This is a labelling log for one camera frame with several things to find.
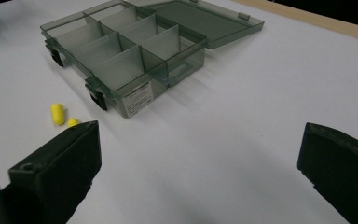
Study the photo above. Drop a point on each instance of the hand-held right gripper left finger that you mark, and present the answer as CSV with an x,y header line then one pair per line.
x,y
59,168

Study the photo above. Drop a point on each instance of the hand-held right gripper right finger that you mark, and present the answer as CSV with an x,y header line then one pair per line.
x,y
341,168

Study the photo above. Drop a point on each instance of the yellow foam earplug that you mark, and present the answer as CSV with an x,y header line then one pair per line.
x,y
72,122
57,114

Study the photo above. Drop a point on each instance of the clear grey compartment organizer box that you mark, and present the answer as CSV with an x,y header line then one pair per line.
x,y
130,53

